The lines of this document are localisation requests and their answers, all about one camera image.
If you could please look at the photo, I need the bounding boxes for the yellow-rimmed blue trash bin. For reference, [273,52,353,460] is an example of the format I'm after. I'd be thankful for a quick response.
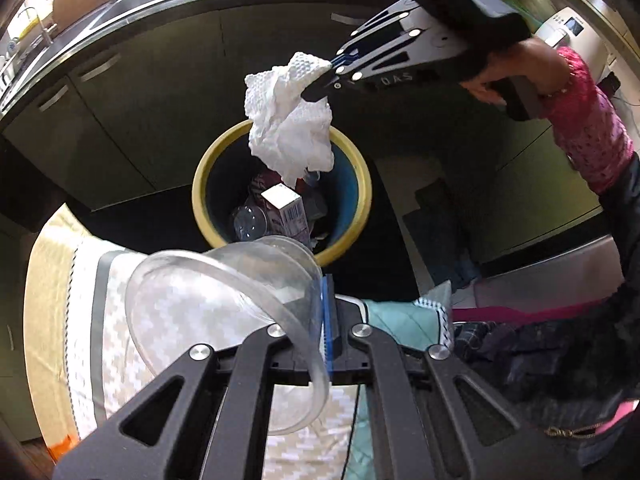
[192,120,372,268]

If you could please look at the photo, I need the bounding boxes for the green lower kitchen cabinets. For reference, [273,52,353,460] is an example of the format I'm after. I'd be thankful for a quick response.
[0,0,616,261]

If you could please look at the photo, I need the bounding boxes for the dark jacket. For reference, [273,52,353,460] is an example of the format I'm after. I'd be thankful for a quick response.
[450,152,640,480]

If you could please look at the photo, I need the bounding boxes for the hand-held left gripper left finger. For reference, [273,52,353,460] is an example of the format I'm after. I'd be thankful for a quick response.
[52,322,321,480]

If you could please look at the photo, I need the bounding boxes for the white kitchen appliance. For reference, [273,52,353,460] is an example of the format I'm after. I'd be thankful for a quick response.
[535,7,586,51]

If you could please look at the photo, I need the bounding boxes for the white paper towel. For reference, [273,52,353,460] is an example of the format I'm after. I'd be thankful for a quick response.
[243,51,335,186]

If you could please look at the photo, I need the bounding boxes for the person's right forearm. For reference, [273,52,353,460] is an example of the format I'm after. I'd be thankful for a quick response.
[540,45,636,196]

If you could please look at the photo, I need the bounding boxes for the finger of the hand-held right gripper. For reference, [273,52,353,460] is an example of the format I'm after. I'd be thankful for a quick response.
[301,30,426,102]
[332,0,423,63]

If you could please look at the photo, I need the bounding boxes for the dark floor mat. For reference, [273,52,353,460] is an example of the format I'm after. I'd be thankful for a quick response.
[402,177,483,291]

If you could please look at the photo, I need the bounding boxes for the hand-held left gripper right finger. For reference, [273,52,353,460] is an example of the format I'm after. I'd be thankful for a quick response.
[321,274,586,480]

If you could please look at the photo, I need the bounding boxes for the patterned tablecloth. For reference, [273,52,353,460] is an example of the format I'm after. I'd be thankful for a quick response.
[22,205,456,480]

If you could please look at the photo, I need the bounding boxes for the person's right hand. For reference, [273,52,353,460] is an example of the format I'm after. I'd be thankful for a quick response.
[467,40,568,106]

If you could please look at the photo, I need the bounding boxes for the milk carton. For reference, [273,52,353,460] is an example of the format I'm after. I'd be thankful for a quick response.
[260,183,308,246]

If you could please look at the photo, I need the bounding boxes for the clear plastic cup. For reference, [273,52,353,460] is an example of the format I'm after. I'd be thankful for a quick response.
[125,235,333,433]

